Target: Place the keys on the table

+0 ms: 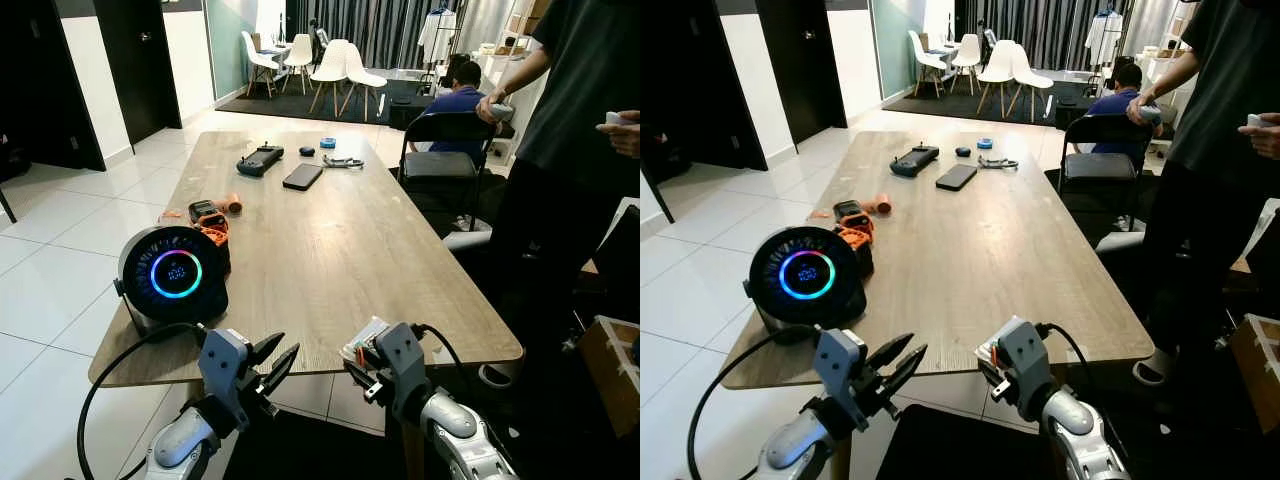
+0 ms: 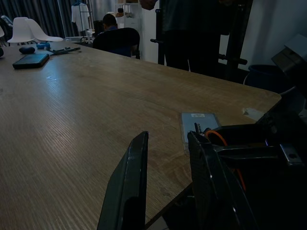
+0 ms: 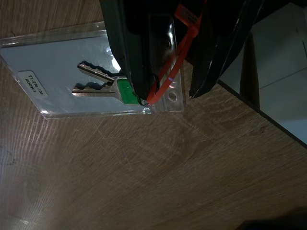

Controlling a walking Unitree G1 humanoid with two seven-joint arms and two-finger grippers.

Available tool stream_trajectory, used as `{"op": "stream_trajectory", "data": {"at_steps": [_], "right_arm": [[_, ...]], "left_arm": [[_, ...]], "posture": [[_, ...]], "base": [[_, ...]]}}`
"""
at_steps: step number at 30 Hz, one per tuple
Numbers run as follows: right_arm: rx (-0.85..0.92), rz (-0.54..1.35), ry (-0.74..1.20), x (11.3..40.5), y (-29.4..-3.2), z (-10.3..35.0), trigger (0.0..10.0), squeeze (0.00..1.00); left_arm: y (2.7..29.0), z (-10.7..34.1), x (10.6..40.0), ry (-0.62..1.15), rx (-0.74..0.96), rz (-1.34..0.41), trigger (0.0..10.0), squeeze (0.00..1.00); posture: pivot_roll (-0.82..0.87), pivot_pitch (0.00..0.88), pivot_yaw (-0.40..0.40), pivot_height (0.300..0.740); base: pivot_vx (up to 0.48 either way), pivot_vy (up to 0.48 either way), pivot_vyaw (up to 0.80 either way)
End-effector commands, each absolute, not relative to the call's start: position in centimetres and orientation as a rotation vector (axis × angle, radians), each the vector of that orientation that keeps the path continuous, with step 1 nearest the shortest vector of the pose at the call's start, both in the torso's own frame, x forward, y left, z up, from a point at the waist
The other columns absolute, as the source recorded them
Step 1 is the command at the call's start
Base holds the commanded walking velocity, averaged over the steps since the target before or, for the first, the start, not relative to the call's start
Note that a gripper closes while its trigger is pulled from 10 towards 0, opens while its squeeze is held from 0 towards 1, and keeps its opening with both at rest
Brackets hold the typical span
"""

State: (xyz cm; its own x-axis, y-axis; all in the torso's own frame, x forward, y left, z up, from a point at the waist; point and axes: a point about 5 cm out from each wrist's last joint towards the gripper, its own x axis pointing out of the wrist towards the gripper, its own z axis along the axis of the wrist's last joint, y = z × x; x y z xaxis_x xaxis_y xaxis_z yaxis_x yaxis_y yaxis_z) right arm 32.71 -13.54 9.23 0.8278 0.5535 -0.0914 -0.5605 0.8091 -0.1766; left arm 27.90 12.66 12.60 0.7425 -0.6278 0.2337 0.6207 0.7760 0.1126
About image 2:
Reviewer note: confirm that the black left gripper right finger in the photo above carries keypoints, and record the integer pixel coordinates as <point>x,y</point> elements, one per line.
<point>211,191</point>

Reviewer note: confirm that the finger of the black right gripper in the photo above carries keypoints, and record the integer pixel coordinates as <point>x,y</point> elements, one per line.
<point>244,134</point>
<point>251,153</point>

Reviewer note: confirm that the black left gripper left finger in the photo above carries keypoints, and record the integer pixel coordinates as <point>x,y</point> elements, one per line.
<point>124,191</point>

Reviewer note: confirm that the bagged keys with orange tag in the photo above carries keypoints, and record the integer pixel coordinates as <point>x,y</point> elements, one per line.
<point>192,124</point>

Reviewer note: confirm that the white tape piece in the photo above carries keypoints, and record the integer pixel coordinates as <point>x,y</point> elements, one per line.
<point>250,111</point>

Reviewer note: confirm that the dark blue bucket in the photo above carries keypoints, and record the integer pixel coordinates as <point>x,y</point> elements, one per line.
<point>266,76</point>

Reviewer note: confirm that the standing person in dark clothes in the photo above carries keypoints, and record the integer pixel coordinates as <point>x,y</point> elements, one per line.
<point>192,24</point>

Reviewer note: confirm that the white shelving unit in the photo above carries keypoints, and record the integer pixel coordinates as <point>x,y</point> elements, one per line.
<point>132,22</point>

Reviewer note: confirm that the black smartphone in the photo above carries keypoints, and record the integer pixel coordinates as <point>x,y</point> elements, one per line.
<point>31,61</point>

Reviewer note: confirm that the blue tape roll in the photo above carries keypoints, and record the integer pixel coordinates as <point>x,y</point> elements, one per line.
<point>43,45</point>

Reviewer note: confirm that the seated person in blue shirt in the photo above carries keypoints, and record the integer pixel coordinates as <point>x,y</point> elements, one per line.
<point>110,20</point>

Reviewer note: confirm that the white shell chair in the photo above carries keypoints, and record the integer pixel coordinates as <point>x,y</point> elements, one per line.
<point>1,33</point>
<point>48,37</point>
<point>21,30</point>

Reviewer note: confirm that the white hanging shirt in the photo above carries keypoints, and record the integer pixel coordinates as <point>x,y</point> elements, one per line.
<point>80,15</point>

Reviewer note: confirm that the white clothes rack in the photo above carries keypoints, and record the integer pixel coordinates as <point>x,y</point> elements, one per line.
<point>58,19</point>

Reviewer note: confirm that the grey curtain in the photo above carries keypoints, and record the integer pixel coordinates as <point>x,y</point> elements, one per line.
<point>48,14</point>

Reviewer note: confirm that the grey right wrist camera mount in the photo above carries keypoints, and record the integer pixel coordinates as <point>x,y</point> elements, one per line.
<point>295,55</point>

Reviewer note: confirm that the black metal gantry frame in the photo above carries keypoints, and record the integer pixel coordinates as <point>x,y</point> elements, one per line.
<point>236,36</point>

